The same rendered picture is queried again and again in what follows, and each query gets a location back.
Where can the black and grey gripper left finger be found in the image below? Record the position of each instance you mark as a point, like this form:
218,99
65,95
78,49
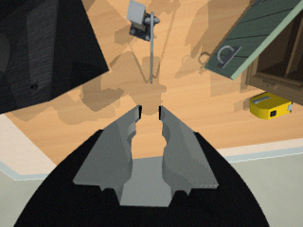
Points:
104,160

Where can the yellow tape measure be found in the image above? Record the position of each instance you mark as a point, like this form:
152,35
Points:
268,106

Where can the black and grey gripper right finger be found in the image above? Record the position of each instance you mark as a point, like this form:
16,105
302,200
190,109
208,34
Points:
191,164

